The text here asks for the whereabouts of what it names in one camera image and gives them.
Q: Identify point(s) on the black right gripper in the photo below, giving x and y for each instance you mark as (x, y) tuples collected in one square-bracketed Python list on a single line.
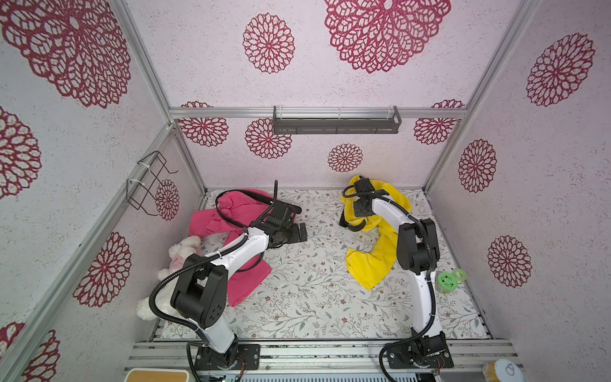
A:
[(356, 216)]

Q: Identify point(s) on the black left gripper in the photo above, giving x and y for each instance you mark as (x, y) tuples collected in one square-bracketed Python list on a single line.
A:
[(295, 237)]

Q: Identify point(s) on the yellow trousers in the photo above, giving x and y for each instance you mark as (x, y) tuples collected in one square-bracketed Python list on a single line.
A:
[(369, 268)]

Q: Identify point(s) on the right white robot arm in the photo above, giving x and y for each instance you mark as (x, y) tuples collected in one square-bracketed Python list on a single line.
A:
[(417, 252)]

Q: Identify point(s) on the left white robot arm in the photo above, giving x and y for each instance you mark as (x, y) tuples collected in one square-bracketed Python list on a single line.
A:
[(201, 291)]

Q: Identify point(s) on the green plastic toy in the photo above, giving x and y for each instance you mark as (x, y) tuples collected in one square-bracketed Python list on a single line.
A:
[(448, 282)]

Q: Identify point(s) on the tan box at base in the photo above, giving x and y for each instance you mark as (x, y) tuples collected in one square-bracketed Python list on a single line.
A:
[(158, 375)]

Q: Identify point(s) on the white round container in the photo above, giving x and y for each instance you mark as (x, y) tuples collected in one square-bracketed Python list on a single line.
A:
[(502, 370)]

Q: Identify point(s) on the black wall shelf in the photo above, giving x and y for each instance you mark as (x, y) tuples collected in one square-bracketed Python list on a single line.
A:
[(337, 125)]

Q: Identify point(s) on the metal base rail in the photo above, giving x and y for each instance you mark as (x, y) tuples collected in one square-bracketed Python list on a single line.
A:
[(352, 357)]

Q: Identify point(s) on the black wire wall rack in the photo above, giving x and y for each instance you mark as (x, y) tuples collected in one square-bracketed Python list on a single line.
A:
[(154, 193)]

